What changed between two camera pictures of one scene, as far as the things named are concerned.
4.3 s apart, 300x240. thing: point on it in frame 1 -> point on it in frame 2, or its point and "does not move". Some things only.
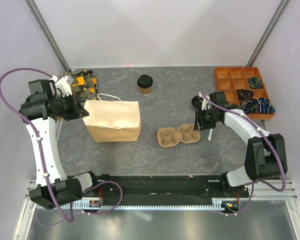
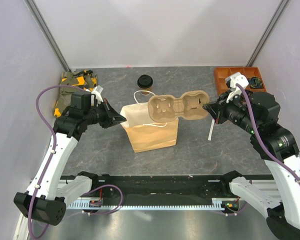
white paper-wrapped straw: (210, 134) does not move
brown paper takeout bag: (113, 121) -> (145, 134)
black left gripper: (78, 111) -> (114, 117)
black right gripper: (203, 125) -> (217, 110)
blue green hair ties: (255, 82) does not move
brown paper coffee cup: (146, 91) does not move
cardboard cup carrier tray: (170, 137) -> (165, 108)
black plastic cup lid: (145, 81) does not move
